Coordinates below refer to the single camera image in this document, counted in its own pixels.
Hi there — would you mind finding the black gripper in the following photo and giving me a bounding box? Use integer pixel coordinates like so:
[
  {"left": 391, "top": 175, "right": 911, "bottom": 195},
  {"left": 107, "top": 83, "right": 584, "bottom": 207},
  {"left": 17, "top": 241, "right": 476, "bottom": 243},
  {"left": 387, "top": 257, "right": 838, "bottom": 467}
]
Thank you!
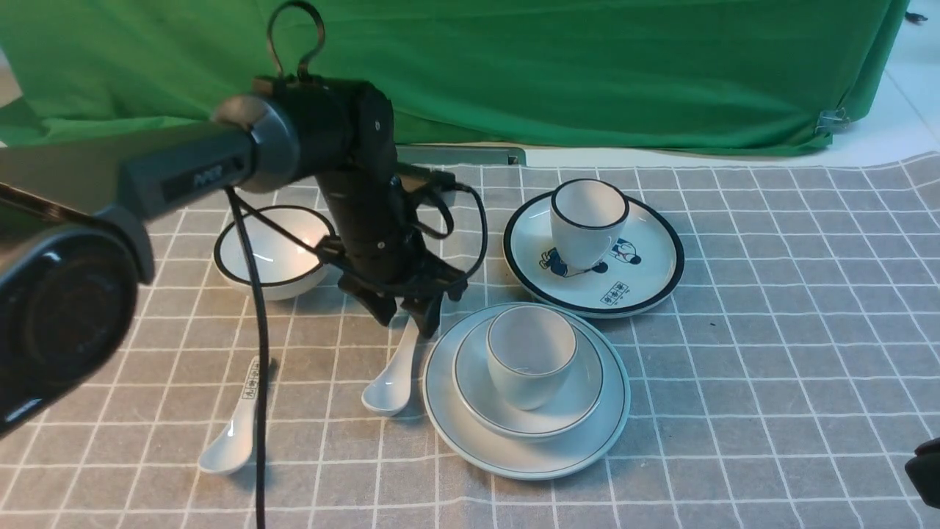
[{"left": 316, "top": 165, "right": 471, "bottom": 339}]

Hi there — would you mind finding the plain white ceramic spoon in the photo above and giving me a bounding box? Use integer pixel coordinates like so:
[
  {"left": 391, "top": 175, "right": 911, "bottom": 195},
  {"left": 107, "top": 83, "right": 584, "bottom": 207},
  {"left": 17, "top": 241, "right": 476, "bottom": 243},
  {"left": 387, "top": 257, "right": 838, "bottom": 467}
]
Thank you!
[{"left": 361, "top": 318, "right": 419, "bottom": 417}]

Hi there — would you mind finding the shallow white bowl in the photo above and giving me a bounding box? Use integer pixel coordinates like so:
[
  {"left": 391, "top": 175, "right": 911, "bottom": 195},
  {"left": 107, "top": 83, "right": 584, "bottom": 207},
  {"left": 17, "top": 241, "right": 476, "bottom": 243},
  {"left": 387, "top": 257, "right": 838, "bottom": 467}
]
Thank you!
[{"left": 451, "top": 318, "right": 604, "bottom": 442}]

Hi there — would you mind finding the plain white cup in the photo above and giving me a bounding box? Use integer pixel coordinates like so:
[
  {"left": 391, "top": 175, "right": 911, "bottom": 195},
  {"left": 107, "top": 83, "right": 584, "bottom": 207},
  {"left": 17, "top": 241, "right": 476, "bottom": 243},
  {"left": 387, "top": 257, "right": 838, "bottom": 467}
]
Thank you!
[{"left": 486, "top": 305, "right": 578, "bottom": 411}]

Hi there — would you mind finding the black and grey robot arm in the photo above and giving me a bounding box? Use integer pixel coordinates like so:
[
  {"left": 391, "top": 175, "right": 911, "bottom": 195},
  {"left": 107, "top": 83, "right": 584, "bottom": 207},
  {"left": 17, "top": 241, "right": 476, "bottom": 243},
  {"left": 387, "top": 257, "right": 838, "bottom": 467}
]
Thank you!
[{"left": 1, "top": 74, "right": 471, "bottom": 435}]

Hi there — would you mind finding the black-rimmed white bowl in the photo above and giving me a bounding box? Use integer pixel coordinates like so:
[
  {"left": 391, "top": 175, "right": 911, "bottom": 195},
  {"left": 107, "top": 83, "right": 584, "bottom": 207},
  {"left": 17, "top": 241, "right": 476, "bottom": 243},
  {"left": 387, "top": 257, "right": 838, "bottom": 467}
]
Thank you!
[{"left": 214, "top": 205, "right": 335, "bottom": 301}]

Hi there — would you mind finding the large white plate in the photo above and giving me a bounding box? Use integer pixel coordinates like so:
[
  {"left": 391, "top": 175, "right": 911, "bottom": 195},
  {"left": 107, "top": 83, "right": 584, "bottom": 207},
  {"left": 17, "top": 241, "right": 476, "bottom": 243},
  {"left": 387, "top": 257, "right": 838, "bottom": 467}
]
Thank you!
[{"left": 421, "top": 303, "right": 632, "bottom": 480}]

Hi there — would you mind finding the black-rimmed white cup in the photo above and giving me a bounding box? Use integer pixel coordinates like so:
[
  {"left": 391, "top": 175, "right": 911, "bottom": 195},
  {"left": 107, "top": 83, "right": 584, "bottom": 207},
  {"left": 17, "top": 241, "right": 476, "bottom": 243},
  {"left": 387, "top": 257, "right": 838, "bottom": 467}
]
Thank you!
[{"left": 550, "top": 179, "right": 630, "bottom": 271}]

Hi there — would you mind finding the white spoon with characters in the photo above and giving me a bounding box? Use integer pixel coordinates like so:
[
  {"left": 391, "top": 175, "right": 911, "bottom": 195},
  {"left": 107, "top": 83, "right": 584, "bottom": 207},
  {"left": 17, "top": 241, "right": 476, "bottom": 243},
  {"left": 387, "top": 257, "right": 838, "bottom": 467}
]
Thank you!
[{"left": 198, "top": 357, "right": 261, "bottom": 475}]

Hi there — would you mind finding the black-rimmed cartoon plate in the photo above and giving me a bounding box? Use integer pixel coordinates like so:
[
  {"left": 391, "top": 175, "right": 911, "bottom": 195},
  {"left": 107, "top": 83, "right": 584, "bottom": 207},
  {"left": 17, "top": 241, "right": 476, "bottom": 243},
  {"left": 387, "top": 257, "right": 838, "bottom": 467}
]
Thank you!
[{"left": 502, "top": 193, "right": 685, "bottom": 319}]

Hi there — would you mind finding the green backdrop cloth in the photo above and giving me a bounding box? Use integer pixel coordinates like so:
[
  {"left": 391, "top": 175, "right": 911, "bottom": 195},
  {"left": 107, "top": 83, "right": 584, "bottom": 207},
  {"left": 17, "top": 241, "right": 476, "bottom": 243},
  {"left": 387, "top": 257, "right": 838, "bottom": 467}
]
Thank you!
[{"left": 1, "top": 1, "right": 908, "bottom": 157}]

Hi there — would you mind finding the metal clamp on cloth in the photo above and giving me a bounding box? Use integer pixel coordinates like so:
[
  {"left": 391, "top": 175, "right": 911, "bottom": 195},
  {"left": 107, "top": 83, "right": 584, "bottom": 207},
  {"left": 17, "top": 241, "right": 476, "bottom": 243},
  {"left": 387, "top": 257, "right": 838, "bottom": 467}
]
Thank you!
[{"left": 814, "top": 107, "right": 853, "bottom": 135}]

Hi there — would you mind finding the dark object at edge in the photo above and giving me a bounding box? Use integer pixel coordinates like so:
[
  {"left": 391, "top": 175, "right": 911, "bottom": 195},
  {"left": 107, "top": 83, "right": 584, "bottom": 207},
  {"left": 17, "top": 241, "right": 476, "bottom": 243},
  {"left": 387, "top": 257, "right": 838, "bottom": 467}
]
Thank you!
[{"left": 904, "top": 438, "right": 940, "bottom": 509}]

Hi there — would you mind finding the black cable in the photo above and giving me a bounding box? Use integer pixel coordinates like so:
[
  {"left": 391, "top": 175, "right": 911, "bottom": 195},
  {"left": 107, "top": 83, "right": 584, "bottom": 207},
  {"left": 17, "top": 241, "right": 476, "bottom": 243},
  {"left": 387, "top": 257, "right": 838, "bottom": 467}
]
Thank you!
[{"left": 220, "top": 0, "right": 489, "bottom": 529}]

